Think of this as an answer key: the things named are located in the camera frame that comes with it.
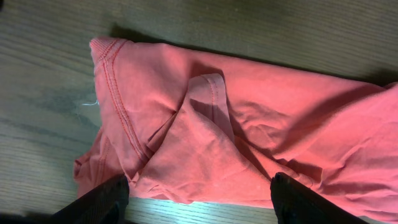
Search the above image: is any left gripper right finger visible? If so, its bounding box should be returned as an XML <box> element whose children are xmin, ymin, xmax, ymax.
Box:
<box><xmin>270</xmin><ymin>172</ymin><xmax>367</xmax><ymax>224</ymax></box>

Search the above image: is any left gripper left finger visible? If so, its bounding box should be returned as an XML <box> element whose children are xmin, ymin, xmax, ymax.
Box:
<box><xmin>49</xmin><ymin>174</ymin><xmax>130</xmax><ymax>224</ymax></box>

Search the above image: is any red printed t-shirt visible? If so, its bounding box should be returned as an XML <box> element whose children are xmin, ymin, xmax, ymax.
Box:
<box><xmin>74</xmin><ymin>37</ymin><xmax>397</xmax><ymax>223</ymax></box>

